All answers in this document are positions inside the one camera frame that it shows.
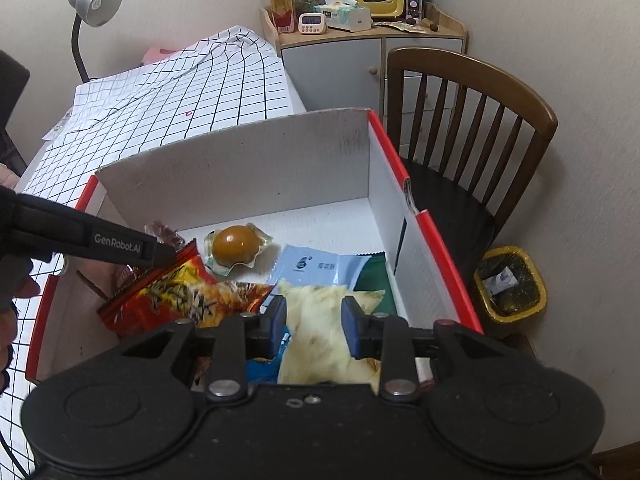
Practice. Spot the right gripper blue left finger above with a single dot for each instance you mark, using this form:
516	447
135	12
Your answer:
264	332

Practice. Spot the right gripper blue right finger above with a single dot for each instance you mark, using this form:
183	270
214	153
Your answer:
363	332

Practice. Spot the blue cookie packet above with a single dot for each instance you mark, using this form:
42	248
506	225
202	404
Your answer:
261	371

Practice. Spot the pale yellow snack packet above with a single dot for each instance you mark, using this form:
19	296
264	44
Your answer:
318	350

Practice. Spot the green snack packet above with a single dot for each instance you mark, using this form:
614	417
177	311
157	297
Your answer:
372	277

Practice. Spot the light blue snack packet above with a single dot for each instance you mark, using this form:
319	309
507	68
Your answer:
302	266

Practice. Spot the red yellow chips bag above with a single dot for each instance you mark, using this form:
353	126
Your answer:
183	290

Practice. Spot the braised egg packet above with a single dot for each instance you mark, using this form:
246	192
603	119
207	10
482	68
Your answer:
237	245

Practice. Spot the small pink snack packet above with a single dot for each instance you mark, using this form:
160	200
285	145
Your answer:
164	234

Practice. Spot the person left hand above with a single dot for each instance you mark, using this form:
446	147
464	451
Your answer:
28	289

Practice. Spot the paper items on table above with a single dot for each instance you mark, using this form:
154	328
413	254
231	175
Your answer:
58	127

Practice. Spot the red white cardboard box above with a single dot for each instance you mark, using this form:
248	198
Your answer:
326	180

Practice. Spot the yellow trash bin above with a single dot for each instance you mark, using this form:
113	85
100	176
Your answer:
510	285

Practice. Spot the pink box on table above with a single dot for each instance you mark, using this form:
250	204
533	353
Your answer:
154	55

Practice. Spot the brown wooden chair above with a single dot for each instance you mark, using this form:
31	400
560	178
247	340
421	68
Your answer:
477	137

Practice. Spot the silver desk lamp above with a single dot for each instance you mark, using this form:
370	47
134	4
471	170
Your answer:
93	13

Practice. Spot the white black checkered tablecloth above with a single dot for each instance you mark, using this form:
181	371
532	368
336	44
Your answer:
221	81

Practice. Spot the grey wooden cabinet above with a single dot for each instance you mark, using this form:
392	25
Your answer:
348	69

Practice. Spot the white digital timer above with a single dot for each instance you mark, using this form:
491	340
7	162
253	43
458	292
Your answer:
312	23

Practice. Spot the white tissue pack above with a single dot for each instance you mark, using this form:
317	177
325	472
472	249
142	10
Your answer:
345	15

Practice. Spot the orange drink bottle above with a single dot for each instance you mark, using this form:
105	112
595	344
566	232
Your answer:
283	15

